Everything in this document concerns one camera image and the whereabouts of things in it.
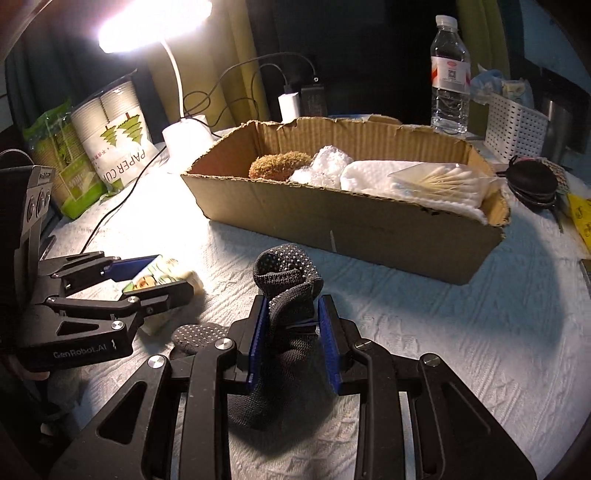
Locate black lamp cable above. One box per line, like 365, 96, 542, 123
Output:
81, 143, 167, 254

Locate white plastic basket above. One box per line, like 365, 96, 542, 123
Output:
485, 91, 550, 162

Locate grey dotted sock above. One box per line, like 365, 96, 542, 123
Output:
171, 324, 232, 356
228, 244, 326, 432

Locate white tablecloth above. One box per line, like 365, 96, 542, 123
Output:
37, 124, 591, 480

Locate black charger cable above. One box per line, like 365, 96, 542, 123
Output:
182, 54, 319, 121

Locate small green tissue packet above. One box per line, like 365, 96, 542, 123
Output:
121, 257, 205, 335

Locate white paper cup pack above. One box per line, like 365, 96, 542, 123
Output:
69, 76, 155, 195

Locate green paper cup pack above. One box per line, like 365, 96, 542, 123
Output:
23, 97, 109, 220

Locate white desk lamp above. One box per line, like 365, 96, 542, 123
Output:
95, 0, 218, 174

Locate cardboard box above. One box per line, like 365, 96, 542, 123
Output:
180, 115, 511, 286

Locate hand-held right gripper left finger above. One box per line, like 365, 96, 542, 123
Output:
48, 294, 271, 480

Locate brown loofah sponge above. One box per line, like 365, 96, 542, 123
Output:
249, 150, 315, 182

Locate steel tumbler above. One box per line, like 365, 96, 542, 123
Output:
540, 95, 573, 160

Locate clear water bottle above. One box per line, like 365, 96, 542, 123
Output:
430, 15, 472, 136

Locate crumpled plastic packets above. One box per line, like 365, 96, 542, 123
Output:
471, 65, 536, 112

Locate red dotted card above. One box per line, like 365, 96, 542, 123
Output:
547, 159, 572, 195

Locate white charger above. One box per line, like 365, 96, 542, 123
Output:
278, 93, 303, 124

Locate person's left hand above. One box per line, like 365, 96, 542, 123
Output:
19, 364, 51, 383

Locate yellow printed packet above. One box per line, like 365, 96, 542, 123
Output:
566, 193, 591, 254

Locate cotton swab packet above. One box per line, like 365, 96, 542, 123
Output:
387, 164, 506, 200

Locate white paper towel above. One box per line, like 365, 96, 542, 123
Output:
341, 159, 490, 224

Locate yellow curtain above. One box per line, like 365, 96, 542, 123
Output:
455, 0, 511, 77
145, 28, 262, 139

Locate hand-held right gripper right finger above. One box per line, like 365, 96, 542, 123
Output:
318, 294, 539, 480

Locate black power adapter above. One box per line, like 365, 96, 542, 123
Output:
300, 76, 328, 117

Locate white bubble wrap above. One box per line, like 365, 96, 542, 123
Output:
291, 145, 356, 189

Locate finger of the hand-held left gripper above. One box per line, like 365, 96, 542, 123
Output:
44, 279, 195, 333
39, 253, 163, 292

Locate black round pouch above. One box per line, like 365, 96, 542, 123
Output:
505, 156, 561, 208

